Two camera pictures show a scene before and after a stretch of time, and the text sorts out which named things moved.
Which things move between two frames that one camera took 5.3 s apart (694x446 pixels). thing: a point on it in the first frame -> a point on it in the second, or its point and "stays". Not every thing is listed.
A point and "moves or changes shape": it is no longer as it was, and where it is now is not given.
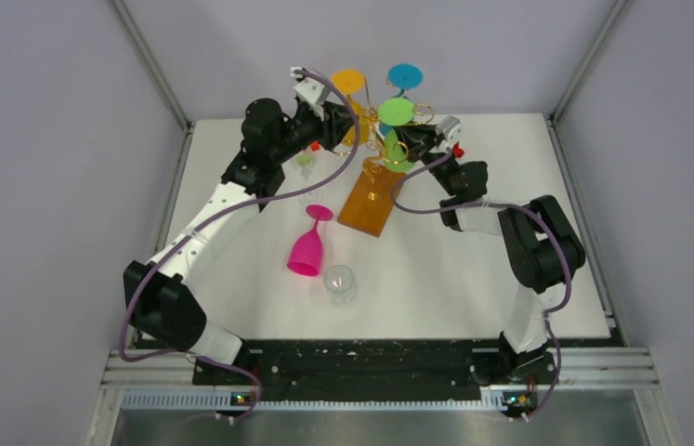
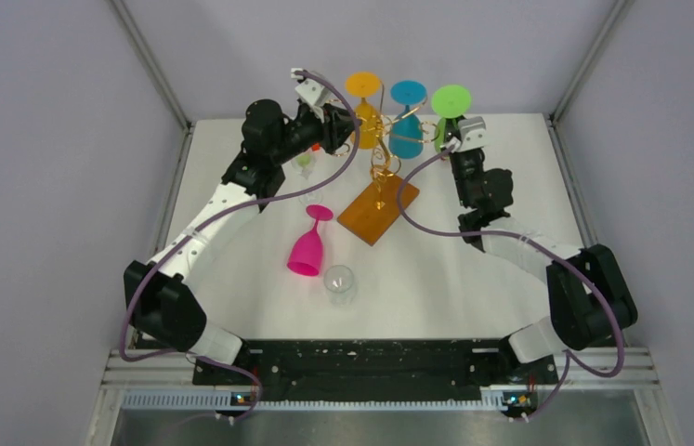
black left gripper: x=333 y=126 stays
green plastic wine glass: x=396 y=111 -> x=449 y=101
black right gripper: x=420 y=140 -> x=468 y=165
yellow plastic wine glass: x=349 y=81 moves or changes shape
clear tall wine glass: x=306 y=162 stays
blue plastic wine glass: x=402 y=76 moves or changes shape
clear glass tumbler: x=339 y=281 stays
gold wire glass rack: x=370 y=205 moves or changes shape
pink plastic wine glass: x=307 y=249 stays
